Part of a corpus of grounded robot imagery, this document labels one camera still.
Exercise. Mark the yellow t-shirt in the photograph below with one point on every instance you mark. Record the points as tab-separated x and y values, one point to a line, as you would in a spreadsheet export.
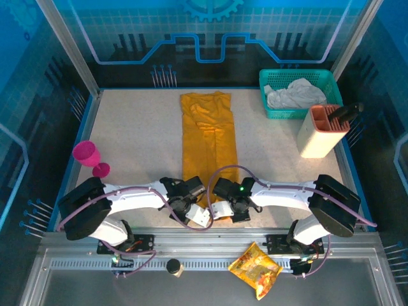
207	140

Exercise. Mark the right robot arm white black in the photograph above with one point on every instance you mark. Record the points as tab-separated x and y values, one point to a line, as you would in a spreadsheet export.
334	204

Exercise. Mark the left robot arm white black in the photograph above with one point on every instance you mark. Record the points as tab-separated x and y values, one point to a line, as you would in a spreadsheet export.
86	207

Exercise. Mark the jar with black lid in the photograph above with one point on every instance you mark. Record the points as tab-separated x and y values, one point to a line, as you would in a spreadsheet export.
173	266

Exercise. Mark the yellow snack bag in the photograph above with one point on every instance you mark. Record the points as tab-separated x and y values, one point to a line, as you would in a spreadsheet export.
255	269

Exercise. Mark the beige knife block pink top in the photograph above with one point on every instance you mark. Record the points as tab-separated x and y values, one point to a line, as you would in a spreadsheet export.
318	140

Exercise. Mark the pink goblet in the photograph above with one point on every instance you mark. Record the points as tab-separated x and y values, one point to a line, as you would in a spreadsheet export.
86	154

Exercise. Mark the teal plastic basket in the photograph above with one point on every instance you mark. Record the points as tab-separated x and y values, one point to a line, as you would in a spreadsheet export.
271	95

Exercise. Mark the white t-shirt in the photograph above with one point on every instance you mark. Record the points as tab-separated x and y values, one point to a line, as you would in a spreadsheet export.
296	94

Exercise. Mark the aluminium front frame rail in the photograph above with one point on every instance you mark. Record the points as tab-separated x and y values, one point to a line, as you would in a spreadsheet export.
204	237

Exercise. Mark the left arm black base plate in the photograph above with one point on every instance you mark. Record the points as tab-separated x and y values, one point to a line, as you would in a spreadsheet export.
145	242

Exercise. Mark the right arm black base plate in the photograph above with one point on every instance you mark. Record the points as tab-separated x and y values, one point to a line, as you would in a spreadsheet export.
275	243

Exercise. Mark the aluminium frame post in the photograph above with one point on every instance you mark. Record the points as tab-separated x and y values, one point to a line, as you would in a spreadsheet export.
73	51
354	35

